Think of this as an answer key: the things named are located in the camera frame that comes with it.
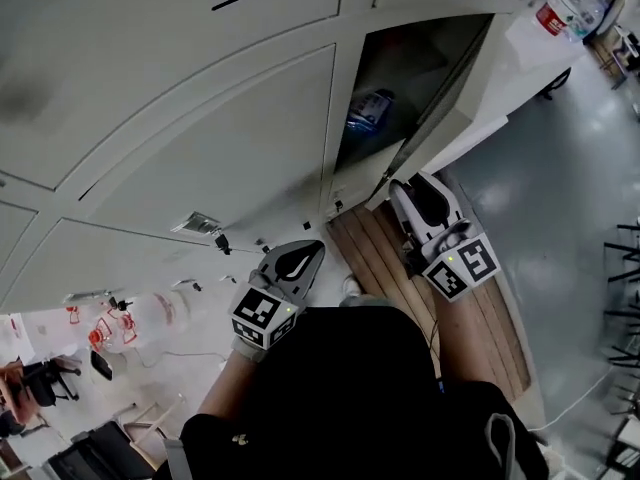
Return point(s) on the beige folding frame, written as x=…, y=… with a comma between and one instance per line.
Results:
x=150, y=418

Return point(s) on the clear bottle teal label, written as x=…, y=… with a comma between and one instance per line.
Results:
x=585, y=25

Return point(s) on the wooden slat platform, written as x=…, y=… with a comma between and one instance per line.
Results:
x=380, y=258

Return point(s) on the blue and white packet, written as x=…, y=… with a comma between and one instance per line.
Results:
x=370, y=110

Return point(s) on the black chair beside table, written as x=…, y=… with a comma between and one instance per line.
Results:
x=555, y=85

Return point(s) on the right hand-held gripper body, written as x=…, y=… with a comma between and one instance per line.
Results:
x=460, y=263

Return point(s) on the black flat device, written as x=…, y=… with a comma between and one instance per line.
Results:
x=101, y=365

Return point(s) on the white box with red label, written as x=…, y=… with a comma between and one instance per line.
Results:
x=15, y=338

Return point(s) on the wooden background desk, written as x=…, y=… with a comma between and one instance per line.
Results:
x=607, y=53

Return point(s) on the clear bottle red label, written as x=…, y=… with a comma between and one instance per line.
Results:
x=557, y=10

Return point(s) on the person's black shirt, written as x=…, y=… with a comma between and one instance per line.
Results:
x=350, y=393

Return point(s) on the black locker key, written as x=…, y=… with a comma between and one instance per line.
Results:
x=222, y=243

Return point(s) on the grey locker door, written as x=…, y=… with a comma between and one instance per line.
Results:
x=430, y=118

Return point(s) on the person's white shoe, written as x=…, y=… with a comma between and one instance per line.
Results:
x=352, y=287

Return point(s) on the black case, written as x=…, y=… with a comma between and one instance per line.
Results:
x=110, y=455

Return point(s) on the group of clear water jugs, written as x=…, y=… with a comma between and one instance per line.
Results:
x=160, y=318

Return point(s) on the person's left forearm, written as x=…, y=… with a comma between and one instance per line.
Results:
x=225, y=388

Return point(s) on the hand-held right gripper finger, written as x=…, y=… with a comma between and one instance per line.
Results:
x=402, y=203

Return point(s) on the white covered table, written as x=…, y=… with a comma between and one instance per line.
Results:
x=540, y=53

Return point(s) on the person's jeans leg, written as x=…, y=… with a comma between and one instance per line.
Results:
x=370, y=302

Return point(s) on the grey metal locker cabinet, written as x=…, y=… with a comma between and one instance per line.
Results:
x=150, y=93

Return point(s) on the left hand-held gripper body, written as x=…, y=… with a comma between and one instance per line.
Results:
x=285, y=293

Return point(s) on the person's right forearm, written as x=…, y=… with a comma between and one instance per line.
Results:
x=452, y=343

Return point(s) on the black metal frame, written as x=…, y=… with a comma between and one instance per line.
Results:
x=625, y=318

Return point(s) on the black office chair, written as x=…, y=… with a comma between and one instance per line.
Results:
x=45, y=383

